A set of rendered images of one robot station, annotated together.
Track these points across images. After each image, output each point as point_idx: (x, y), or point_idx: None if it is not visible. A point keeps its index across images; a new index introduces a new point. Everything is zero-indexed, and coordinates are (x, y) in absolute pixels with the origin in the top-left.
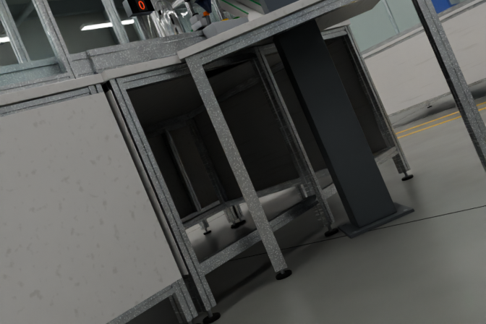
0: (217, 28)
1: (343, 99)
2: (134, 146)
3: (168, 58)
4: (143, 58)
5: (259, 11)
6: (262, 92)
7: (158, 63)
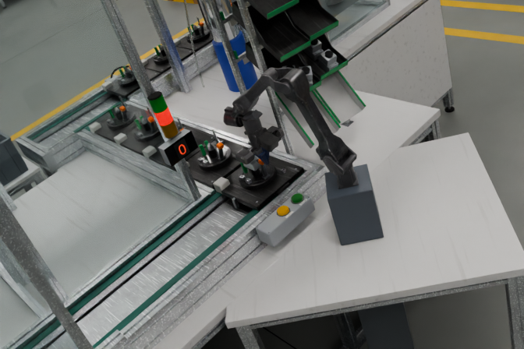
0: (273, 238)
1: (400, 316)
2: None
3: (214, 319)
4: (186, 306)
5: (328, 119)
6: None
7: (203, 332)
